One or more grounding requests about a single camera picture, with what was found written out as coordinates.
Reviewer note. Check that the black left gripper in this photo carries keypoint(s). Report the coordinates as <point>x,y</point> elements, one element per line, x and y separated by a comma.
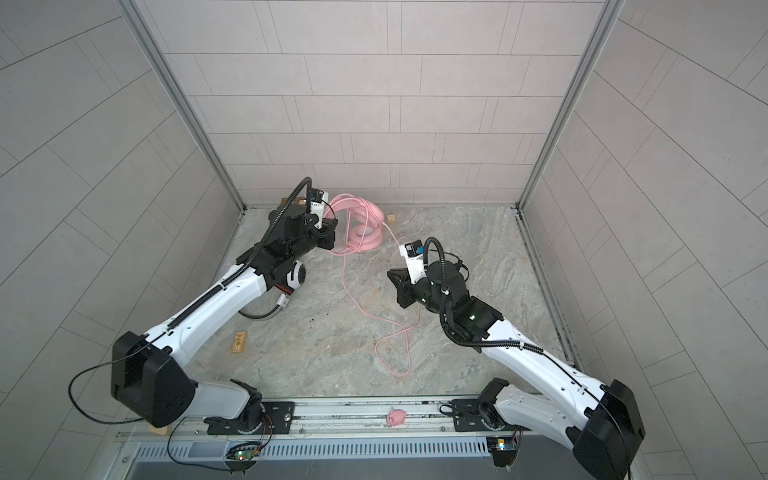
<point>327,231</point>

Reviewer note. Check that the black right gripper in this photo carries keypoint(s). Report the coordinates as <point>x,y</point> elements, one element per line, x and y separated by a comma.
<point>401,277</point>

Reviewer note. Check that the white black headphones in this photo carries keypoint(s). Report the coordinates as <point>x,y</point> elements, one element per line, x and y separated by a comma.
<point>294,279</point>

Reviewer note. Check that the pink headphones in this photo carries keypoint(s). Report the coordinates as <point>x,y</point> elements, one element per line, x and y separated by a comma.
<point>364,225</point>

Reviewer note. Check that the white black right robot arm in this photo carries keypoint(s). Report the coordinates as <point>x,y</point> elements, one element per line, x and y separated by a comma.
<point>599,423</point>

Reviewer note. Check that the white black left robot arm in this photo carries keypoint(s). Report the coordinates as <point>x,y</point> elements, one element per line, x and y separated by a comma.
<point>147,372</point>

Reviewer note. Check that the wooden chess board box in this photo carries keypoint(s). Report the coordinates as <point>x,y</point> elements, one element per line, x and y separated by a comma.
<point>296,201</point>

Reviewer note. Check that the pink pig toy centre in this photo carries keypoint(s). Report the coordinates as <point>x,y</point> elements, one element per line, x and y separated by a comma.
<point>396,417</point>

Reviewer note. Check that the wooden domino block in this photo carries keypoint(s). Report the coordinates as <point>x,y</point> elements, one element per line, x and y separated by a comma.
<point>239,342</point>

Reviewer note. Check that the right circuit board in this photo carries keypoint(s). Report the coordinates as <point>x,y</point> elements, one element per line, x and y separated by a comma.
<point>503,450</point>

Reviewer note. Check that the circuit board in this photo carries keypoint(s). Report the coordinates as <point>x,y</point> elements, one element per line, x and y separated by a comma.
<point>244,452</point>
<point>503,450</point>

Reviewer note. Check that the left circuit board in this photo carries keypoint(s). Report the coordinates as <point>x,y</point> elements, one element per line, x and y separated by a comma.
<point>244,452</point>

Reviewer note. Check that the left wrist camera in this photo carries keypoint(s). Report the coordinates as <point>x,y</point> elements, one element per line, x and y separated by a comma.
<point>317,200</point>

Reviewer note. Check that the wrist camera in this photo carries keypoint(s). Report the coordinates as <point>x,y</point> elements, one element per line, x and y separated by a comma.
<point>317,200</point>
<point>413,253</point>

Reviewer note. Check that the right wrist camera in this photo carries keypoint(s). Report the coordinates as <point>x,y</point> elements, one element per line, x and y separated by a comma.
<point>413,253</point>

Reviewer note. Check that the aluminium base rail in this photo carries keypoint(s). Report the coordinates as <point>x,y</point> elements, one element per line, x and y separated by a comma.
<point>313,417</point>

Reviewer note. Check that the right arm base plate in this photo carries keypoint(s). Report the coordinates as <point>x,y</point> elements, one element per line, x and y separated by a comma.
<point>472,415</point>

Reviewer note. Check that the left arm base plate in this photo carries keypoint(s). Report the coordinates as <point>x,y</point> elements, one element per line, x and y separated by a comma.
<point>271,417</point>

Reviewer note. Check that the left metal corner post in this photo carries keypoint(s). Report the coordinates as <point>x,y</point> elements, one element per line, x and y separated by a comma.
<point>139,29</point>

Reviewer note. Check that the metal corner post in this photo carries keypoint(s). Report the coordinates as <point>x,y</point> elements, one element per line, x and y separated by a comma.
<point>139,29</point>
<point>606,20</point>

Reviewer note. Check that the right metal corner post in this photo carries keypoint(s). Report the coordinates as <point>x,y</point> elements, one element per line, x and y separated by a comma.
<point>606,20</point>

